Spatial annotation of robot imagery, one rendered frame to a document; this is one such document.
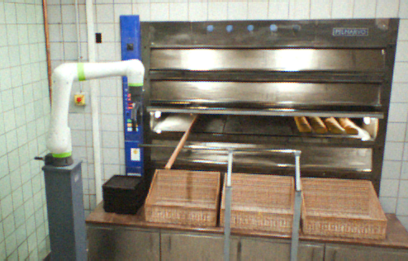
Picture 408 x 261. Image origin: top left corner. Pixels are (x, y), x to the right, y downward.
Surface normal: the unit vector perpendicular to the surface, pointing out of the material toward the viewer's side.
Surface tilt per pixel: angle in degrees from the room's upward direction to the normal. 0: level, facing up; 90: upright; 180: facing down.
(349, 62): 70
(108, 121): 90
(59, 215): 90
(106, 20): 90
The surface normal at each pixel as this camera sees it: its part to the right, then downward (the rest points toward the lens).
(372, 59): -0.18, -0.10
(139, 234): -0.19, 0.26
